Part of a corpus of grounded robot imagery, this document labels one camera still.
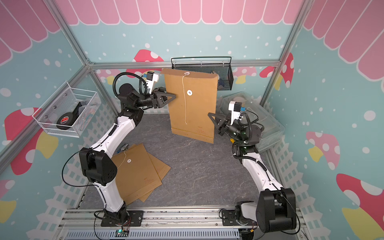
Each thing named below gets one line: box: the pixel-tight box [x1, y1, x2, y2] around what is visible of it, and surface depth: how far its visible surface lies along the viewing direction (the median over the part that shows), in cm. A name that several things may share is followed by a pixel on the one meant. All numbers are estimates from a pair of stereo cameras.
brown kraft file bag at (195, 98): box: [161, 68, 219, 144], surface depth 64 cm
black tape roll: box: [56, 111, 78, 130], surface depth 70 cm
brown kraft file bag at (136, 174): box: [111, 143, 162, 206], surface depth 93 cm
